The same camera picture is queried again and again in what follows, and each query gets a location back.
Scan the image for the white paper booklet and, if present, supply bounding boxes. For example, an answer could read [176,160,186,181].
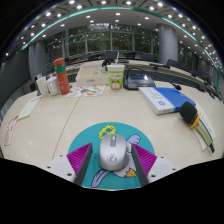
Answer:
[17,95,43,121]

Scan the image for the printed paper cup with straw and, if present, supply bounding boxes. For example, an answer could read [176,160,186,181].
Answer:
[106,51,126,92]

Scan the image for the blue and white book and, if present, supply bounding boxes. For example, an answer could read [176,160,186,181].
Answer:
[138,86,197,116]

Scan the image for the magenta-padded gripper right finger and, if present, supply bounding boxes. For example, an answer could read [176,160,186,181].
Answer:
[130,143,178,187]

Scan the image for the red drink bottle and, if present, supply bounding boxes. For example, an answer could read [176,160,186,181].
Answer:
[53,57,72,96]

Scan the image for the white paper cup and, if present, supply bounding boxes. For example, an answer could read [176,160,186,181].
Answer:
[35,76,50,98]

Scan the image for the white cardboard box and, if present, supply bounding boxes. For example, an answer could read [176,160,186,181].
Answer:
[75,63,110,88]

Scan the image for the black handheld microphone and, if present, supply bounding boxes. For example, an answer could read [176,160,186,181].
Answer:
[179,101,216,154]

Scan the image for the ceiling lights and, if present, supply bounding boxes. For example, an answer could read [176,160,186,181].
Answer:
[4,0,224,73]

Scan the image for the round teal cartoon mouse pad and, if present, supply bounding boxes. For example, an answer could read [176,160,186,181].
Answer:
[67,121,156,190]

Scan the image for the black carrying case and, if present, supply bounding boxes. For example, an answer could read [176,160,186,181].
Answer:
[123,68,157,91]

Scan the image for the colourful sticker sheet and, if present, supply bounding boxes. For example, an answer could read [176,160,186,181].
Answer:
[65,84,106,98]

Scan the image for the silver computer mouse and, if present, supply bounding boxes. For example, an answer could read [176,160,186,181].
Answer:
[98,133,129,172]

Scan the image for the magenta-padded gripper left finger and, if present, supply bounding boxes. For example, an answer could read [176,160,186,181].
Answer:
[45,142,94,187]

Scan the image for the white mug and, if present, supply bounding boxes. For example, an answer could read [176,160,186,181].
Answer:
[45,75,61,97]

